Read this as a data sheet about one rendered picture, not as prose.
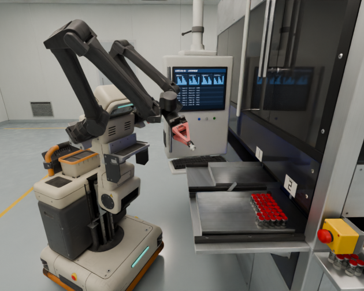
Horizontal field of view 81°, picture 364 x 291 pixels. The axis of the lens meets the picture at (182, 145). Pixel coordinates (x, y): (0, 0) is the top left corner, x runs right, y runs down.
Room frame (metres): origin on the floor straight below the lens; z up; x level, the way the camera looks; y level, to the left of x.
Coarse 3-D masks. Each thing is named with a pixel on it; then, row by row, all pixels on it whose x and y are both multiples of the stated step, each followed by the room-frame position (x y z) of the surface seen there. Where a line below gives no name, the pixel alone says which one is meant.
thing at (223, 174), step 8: (216, 168) 1.20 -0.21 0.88; (224, 168) 1.20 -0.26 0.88; (232, 168) 1.20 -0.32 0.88; (240, 168) 1.20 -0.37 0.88; (248, 168) 1.20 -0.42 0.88; (256, 168) 1.20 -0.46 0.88; (216, 176) 1.09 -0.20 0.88; (224, 176) 1.09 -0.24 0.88; (232, 176) 1.09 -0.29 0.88; (240, 176) 1.09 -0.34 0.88; (248, 176) 1.09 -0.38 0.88; (256, 176) 1.09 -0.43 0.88; (264, 176) 1.09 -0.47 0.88; (216, 184) 0.96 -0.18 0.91; (224, 184) 0.96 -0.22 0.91; (240, 184) 0.96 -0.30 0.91; (248, 184) 0.96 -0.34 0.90; (256, 184) 0.97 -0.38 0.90; (264, 184) 0.97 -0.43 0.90; (272, 184) 0.97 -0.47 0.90; (280, 184) 0.97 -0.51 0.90
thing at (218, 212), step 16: (208, 192) 0.87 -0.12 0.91; (224, 192) 0.88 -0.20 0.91; (240, 192) 0.88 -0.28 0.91; (256, 192) 0.88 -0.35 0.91; (208, 208) 0.79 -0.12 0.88; (224, 208) 0.79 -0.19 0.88; (240, 208) 0.79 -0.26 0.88; (208, 224) 0.69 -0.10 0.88; (224, 224) 0.69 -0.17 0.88; (240, 224) 0.69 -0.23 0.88
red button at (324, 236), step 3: (318, 231) 0.52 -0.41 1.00; (321, 231) 0.51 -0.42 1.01; (324, 231) 0.51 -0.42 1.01; (327, 231) 0.51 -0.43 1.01; (318, 234) 0.51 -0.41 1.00; (321, 234) 0.50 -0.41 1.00; (324, 234) 0.50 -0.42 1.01; (327, 234) 0.50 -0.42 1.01; (318, 237) 0.51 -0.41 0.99; (321, 237) 0.50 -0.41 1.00; (324, 237) 0.49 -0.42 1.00; (327, 237) 0.49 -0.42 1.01; (330, 237) 0.49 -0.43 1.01; (321, 240) 0.50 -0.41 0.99; (324, 240) 0.49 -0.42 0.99; (327, 240) 0.49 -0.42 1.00; (330, 240) 0.49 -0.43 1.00; (324, 243) 0.49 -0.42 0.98; (327, 243) 0.49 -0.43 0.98
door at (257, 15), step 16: (256, 16) 1.41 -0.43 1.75; (256, 32) 1.38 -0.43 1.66; (256, 48) 1.35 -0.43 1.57; (272, 48) 1.13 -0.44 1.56; (256, 64) 1.32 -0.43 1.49; (272, 64) 1.10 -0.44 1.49; (256, 80) 1.29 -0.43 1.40; (272, 80) 1.08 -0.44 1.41; (256, 96) 1.26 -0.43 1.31; (256, 112) 1.24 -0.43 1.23
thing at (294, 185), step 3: (285, 177) 0.80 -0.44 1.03; (288, 177) 0.78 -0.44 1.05; (285, 180) 0.79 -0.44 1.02; (288, 180) 0.77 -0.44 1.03; (291, 180) 0.75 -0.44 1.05; (285, 183) 0.79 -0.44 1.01; (288, 183) 0.77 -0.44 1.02; (294, 183) 0.73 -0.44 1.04; (285, 186) 0.79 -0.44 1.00; (291, 186) 0.75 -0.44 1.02; (294, 186) 0.73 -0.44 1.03; (288, 189) 0.76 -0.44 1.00; (291, 189) 0.74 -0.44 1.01; (294, 189) 0.72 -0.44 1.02; (291, 192) 0.74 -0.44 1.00; (294, 192) 0.72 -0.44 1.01; (294, 195) 0.72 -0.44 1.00
